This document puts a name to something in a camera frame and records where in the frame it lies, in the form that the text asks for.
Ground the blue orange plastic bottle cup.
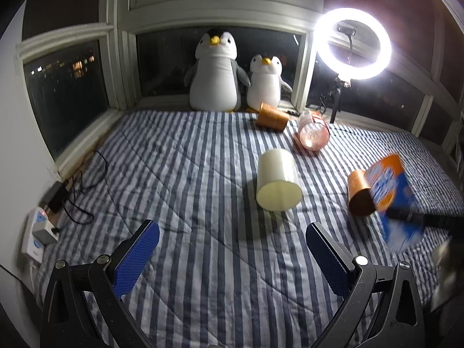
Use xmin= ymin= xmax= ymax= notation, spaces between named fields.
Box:
xmin=364 ymin=153 xmax=424 ymax=254

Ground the near copper brown cup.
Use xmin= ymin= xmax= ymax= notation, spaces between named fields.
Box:
xmin=348 ymin=169 xmax=376 ymax=217

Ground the copper brown cup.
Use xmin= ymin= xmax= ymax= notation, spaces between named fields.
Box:
xmin=348 ymin=169 xmax=376 ymax=217
xmin=255 ymin=103 xmax=290 ymax=131

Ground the cream white plastic cup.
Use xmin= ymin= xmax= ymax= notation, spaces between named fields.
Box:
xmin=255 ymin=148 xmax=303 ymax=212

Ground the pink red bottle cup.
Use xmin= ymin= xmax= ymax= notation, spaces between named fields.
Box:
xmin=298 ymin=110 xmax=330 ymax=152

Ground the far copper brown cup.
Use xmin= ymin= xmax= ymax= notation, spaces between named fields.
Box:
xmin=255 ymin=103 xmax=290 ymax=131

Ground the white charger plug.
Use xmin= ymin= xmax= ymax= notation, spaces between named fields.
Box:
xmin=32 ymin=224 xmax=59 ymax=245

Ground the white power strip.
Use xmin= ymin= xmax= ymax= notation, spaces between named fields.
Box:
xmin=21 ymin=206 xmax=59 ymax=264

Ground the black power adapter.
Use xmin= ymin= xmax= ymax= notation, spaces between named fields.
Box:
xmin=41 ymin=180 xmax=70 ymax=214

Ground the blue white striped quilt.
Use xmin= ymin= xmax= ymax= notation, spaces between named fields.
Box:
xmin=34 ymin=110 xmax=463 ymax=347

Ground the small plush penguin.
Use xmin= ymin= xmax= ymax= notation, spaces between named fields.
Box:
xmin=246 ymin=54 xmax=293 ymax=111

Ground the large plush penguin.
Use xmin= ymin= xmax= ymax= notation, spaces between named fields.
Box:
xmin=184 ymin=28 xmax=251 ymax=112

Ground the black ring light tripod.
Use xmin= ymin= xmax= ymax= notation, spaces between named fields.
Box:
xmin=328 ymin=23 xmax=356 ymax=123

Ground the white ring light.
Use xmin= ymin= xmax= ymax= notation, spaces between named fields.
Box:
xmin=313 ymin=8 xmax=392 ymax=82

